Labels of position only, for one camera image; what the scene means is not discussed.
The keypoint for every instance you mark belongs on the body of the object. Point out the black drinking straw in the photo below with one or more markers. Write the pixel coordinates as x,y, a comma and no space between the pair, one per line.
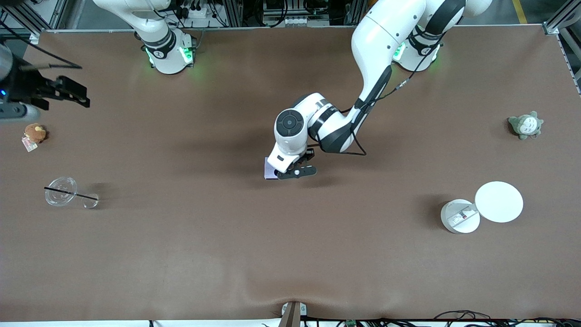
68,192

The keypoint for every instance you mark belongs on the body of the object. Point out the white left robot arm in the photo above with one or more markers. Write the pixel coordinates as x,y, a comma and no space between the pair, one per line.
386,36

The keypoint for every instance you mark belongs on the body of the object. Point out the camera stand with bracket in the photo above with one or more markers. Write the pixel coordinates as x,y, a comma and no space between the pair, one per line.
292,313

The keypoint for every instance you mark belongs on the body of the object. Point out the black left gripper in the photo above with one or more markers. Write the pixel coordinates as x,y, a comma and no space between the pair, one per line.
309,155

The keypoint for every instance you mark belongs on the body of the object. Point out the clear plastic cup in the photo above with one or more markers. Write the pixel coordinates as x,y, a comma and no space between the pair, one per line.
59,200

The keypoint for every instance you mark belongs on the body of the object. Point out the white power strip with plugs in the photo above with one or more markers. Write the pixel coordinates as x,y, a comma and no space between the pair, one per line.
199,12

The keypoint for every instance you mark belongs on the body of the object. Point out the white round lid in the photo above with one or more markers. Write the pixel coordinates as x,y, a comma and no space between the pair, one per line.
499,202

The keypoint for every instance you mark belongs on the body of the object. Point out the black equipment rack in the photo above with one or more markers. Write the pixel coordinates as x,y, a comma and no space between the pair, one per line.
272,7

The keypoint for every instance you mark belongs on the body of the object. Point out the grey totoro plush toy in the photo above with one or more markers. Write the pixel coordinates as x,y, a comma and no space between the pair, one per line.
526,126

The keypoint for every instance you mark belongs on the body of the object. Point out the brown plush toy with tag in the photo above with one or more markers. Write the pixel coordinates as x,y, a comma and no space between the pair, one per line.
34,132

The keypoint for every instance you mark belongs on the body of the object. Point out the white round container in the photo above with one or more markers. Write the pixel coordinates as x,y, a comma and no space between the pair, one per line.
456,218

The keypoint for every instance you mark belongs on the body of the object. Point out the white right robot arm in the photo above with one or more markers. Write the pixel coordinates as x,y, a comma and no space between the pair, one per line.
163,50

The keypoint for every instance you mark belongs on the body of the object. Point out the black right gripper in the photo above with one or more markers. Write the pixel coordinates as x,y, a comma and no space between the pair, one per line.
23,87

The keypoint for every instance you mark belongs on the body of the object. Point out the aluminium table frame rail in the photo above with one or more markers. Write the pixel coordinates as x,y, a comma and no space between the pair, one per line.
548,27
18,31

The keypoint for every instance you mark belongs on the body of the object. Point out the small white power strip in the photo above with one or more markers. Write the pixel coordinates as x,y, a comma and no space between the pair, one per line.
295,21

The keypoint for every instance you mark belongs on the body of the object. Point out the lilac flip phone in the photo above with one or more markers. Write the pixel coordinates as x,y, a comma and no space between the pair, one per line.
268,175

